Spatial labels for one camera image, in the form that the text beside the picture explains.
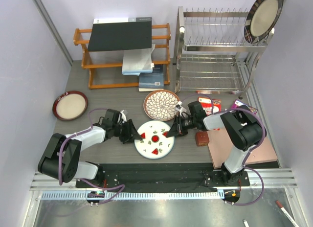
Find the brown floral pattern plate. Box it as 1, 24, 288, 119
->
143, 90, 180, 121

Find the red rimmed cream plate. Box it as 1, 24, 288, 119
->
52, 91, 88, 121

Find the pink board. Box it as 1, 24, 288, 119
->
207, 129, 278, 169

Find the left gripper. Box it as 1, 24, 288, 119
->
112, 119, 142, 144

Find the left aluminium frame post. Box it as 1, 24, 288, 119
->
32, 0, 73, 66

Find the red white marker pen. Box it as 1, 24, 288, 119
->
275, 200, 299, 227

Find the dark blue book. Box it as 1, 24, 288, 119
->
138, 65, 164, 92

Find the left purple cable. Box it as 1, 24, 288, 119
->
58, 107, 126, 205

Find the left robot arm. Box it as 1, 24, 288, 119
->
38, 109, 141, 187

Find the red treehouse book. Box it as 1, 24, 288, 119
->
197, 96, 222, 131

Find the white slotted cable duct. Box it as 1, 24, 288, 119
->
41, 190, 224, 201

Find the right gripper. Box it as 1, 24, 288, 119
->
166, 114, 197, 138

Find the steel dish rack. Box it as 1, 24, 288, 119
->
173, 6, 275, 98

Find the aluminium front rail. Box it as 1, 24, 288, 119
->
29, 168, 299, 191

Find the white watermelon plate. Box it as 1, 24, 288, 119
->
134, 120, 175, 159

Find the light blue white book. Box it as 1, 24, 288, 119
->
122, 44, 156, 76

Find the black rimmed beige plate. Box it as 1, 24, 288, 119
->
244, 0, 284, 44

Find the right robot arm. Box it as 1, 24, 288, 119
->
166, 101, 267, 185

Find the black folder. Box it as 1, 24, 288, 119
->
88, 17, 152, 52

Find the red power adapter cube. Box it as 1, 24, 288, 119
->
195, 132, 210, 146

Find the orange wooden shelf rack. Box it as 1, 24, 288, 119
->
73, 23, 171, 90

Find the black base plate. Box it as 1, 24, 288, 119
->
76, 163, 250, 193

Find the purple treehouse book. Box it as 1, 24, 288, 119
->
231, 99, 258, 114

